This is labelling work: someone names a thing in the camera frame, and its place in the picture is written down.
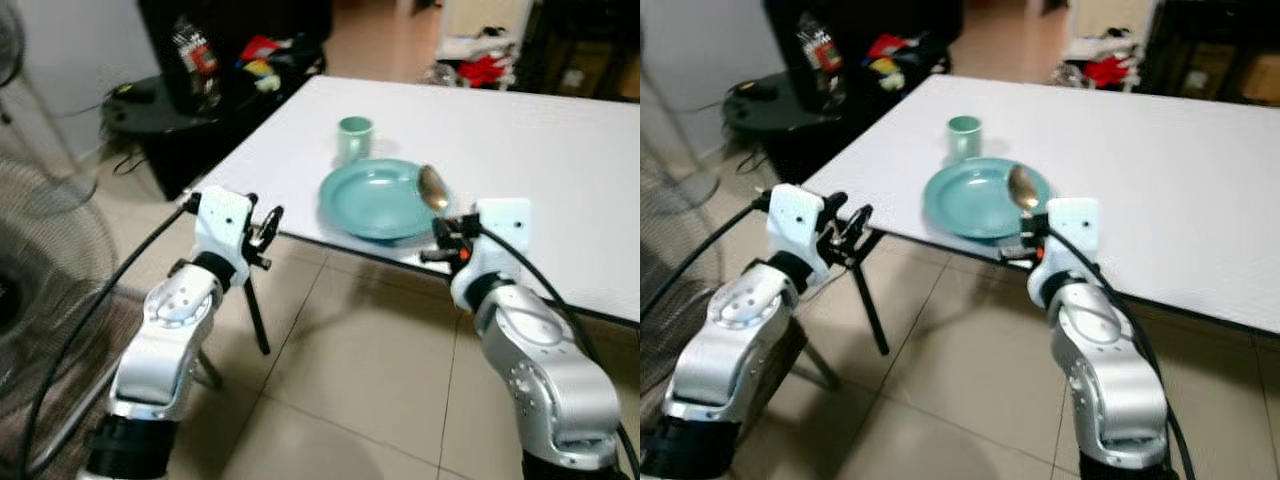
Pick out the dark wooden cabinet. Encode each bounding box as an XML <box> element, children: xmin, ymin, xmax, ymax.
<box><xmin>520</xmin><ymin>0</ymin><xmax>641</xmax><ymax>103</ymax></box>
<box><xmin>1140</xmin><ymin>0</ymin><xmax>1280</xmax><ymax>107</ymax></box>

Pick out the red cloth item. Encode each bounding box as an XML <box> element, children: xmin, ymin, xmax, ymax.
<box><xmin>460</xmin><ymin>55</ymin><xmax>512</xmax><ymax>89</ymax></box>
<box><xmin>1085</xmin><ymin>55</ymin><xmax>1137</xmax><ymax>89</ymax></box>

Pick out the teal round plate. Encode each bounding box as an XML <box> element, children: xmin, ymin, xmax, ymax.
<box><xmin>318</xmin><ymin>158</ymin><xmax>452</xmax><ymax>243</ymax></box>
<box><xmin>922</xmin><ymin>157</ymin><xmax>1053</xmax><ymax>241</ymax></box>

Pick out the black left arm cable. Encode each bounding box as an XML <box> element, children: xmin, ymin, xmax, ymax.
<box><xmin>18</xmin><ymin>195</ymin><xmax>201</xmax><ymax>480</ymax></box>
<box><xmin>640</xmin><ymin>195</ymin><xmax>771</xmax><ymax>319</ymax></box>

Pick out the black cabinet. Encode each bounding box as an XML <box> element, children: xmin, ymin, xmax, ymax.
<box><xmin>138</xmin><ymin>0</ymin><xmax>333</xmax><ymax>199</ymax></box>
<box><xmin>765</xmin><ymin>0</ymin><xmax>963</xmax><ymax>189</ymax></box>

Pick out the black table leg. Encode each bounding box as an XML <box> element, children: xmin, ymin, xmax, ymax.
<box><xmin>244</xmin><ymin>268</ymin><xmax>273</xmax><ymax>357</ymax></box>
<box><xmin>850</xmin><ymin>262</ymin><xmax>892</xmax><ymax>357</ymax></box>

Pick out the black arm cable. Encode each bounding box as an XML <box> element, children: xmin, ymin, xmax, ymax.
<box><xmin>1045</xmin><ymin>226</ymin><xmax>1198</xmax><ymax>480</ymax></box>
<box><xmin>478</xmin><ymin>226</ymin><xmax>641</xmax><ymax>480</ymax></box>
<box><xmin>18</xmin><ymin>195</ymin><xmax>201</xmax><ymax>480</ymax></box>
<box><xmin>640</xmin><ymin>195</ymin><xmax>771</xmax><ymax>319</ymax></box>

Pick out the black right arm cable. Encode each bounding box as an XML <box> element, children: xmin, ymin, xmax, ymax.
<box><xmin>478</xmin><ymin>226</ymin><xmax>641</xmax><ymax>480</ymax></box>
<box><xmin>1045</xmin><ymin>226</ymin><xmax>1198</xmax><ymax>480</ymax></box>

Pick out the black round side table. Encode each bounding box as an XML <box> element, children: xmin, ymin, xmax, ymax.
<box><xmin>100</xmin><ymin>74</ymin><xmax>253</xmax><ymax>139</ymax></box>
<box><xmin>722</xmin><ymin>74</ymin><xmax>873</xmax><ymax>137</ymax></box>

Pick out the bottle with red label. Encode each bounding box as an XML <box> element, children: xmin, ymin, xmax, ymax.
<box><xmin>797</xmin><ymin>12</ymin><xmax>847</xmax><ymax>107</ymax></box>
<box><xmin>170</xmin><ymin>14</ymin><xmax>222</xmax><ymax>111</ymax></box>

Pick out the standing pedestal fan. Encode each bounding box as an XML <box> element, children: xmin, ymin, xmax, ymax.
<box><xmin>0</xmin><ymin>0</ymin><xmax>101</xmax><ymax>217</ymax></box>

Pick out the teal mug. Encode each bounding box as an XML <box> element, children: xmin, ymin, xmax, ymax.
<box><xmin>336</xmin><ymin>116</ymin><xmax>375</xmax><ymax>166</ymax></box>
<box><xmin>946</xmin><ymin>115</ymin><xmax>983</xmax><ymax>163</ymax></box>

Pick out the metal spoon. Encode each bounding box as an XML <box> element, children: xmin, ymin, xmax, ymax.
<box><xmin>416</xmin><ymin>164</ymin><xmax>453</xmax><ymax>217</ymax></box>
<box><xmin>1006</xmin><ymin>164</ymin><xmax>1042</xmax><ymax>215</ymax></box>

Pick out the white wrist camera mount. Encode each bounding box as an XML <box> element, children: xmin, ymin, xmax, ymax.
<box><xmin>470</xmin><ymin>198</ymin><xmax>533</xmax><ymax>283</ymax></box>
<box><xmin>1043</xmin><ymin>198</ymin><xmax>1101</xmax><ymax>281</ymax></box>
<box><xmin>766</xmin><ymin>185</ymin><xmax>829</xmax><ymax>264</ymax></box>
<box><xmin>193</xmin><ymin>186</ymin><xmax>253</xmax><ymax>264</ymax></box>

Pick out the colourful packages pile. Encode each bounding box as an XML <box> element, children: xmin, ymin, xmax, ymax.
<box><xmin>865</xmin><ymin>35</ymin><xmax>927</xmax><ymax>91</ymax></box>
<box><xmin>238</xmin><ymin>35</ymin><xmax>301</xmax><ymax>93</ymax></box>

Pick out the large wire fan grille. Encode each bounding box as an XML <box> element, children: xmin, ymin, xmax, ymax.
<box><xmin>0</xmin><ymin>150</ymin><xmax>126</xmax><ymax>441</ymax></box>
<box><xmin>640</xmin><ymin>150</ymin><xmax>706</xmax><ymax>401</ymax></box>

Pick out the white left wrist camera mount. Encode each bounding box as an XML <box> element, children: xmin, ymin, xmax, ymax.
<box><xmin>193</xmin><ymin>186</ymin><xmax>253</xmax><ymax>264</ymax></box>
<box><xmin>766</xmin><ymin>185</ymin><xmax>829</xmax><ymax>264</ymax></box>

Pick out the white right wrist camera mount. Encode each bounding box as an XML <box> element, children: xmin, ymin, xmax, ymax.
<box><xmin>470</xmin><ymin>198</ymin><xmax>533</xmax><ymax>283</ymax></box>
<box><xmin>1043</xmin><ymin>198</ymin><xmax>1101</xmax><ymax>281</ymax></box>

